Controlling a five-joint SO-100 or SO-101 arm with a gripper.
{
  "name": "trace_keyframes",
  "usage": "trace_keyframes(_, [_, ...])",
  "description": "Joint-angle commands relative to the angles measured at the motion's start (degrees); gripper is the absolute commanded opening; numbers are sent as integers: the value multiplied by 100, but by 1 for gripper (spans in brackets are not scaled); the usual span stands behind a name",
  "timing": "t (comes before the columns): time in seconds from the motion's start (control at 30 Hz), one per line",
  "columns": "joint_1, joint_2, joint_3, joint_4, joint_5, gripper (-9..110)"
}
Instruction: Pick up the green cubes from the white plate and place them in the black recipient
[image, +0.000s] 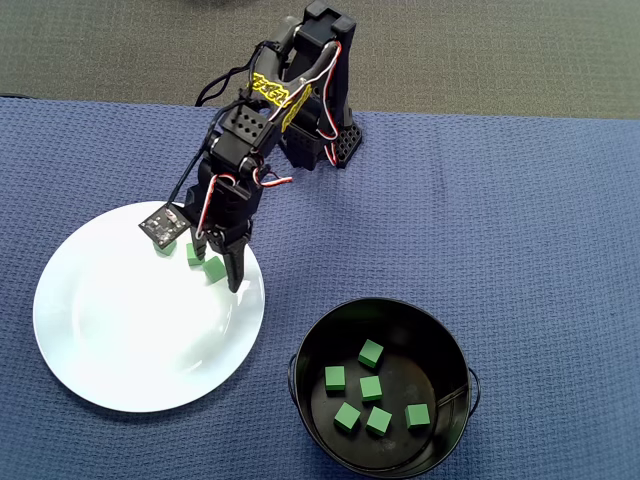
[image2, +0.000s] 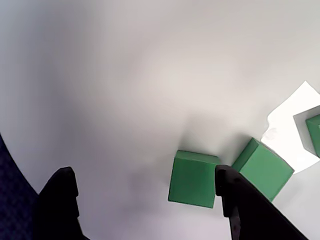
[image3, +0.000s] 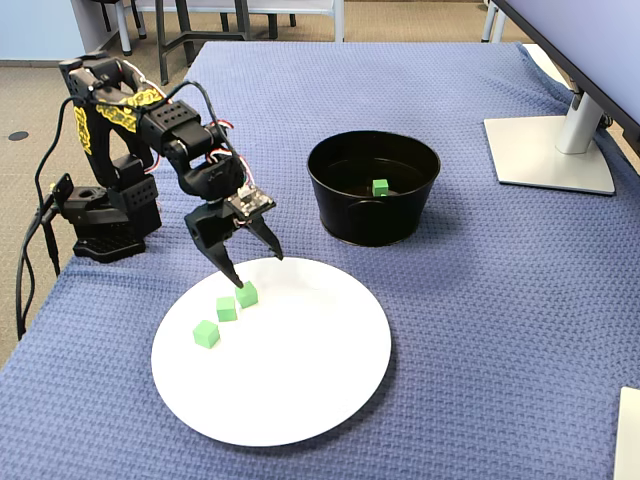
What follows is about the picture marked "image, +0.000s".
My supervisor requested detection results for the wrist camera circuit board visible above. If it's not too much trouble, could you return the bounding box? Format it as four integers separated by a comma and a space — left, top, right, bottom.
138, 202, 194, 249

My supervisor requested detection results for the red white servo wire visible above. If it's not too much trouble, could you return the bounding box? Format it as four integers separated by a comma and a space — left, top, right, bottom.
195, 167, 295, 239

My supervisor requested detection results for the black round bowl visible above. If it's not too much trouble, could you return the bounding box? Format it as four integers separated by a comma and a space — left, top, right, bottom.
287, 297, 481, 480

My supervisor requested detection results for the blue woven cloth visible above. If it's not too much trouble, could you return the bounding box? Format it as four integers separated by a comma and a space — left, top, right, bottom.
0, 94, 640, 480

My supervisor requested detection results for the white round plate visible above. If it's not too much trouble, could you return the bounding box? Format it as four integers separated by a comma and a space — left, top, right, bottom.
32, 200, 267, 414

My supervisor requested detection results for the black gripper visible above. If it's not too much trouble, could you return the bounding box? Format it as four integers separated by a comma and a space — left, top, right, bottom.
185, 174, 257, 294

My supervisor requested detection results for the thin black cable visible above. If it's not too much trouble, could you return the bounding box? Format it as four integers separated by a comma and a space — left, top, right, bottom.
193, 42, 266, 108

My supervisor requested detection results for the black camera cable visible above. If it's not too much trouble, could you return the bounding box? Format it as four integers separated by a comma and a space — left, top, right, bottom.
167, 94, 241, 206

